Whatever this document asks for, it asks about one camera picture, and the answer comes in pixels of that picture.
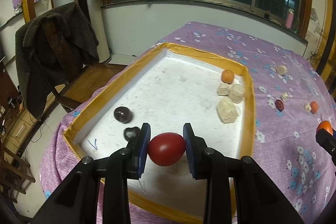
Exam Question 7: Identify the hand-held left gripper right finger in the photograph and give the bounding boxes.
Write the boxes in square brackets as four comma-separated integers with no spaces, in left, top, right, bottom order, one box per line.
[183,123,305,224]

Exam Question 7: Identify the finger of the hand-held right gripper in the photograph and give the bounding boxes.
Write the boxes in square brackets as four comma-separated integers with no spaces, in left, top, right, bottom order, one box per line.
[316,129,336,161]

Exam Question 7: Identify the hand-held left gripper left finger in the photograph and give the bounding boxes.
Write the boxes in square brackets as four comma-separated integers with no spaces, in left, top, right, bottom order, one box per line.
[31,123,151,224]

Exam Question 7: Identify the dark purple plum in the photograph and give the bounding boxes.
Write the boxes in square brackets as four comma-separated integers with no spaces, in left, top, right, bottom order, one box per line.
[113,106,132,123]
[124,126,140,142]

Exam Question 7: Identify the red tomato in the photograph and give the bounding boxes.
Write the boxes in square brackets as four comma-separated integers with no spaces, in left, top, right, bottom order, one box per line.
[147,132,187,167]

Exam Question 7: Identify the large beige corn cob chunk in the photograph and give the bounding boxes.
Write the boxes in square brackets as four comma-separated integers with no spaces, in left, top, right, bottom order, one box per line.
[216,97,240,124]

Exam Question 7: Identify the yellow-taped white foam box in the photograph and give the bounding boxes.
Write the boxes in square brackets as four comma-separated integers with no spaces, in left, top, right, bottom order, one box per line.
[63,42,256,224]

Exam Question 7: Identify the purple floral tablecloth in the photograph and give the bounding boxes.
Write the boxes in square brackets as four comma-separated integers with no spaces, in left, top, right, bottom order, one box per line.
[39,21,336,224]

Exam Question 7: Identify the pink bottle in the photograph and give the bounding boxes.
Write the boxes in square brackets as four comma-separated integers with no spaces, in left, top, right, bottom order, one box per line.
[286,9,294,29]

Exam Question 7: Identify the wooden rack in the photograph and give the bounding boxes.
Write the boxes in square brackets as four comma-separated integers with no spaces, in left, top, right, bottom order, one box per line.
[0,135,36,203]

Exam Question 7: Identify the wooden chair with dark coat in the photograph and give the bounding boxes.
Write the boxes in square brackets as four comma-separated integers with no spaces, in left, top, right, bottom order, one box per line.
[15,2,100,119]

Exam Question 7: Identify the silver tower air conditioner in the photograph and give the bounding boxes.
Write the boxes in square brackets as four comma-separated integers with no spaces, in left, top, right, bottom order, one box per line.
[71,0,111,63]

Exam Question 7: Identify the purple plush toy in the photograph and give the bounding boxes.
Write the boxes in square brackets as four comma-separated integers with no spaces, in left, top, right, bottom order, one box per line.
[12,0,23,14]

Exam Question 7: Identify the hanging cables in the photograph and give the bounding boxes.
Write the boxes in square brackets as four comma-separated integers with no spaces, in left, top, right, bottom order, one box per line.
[310,27,327,63]

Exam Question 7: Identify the power strip with cables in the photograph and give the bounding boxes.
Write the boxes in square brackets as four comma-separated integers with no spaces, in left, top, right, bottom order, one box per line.
[5,95,25,110]

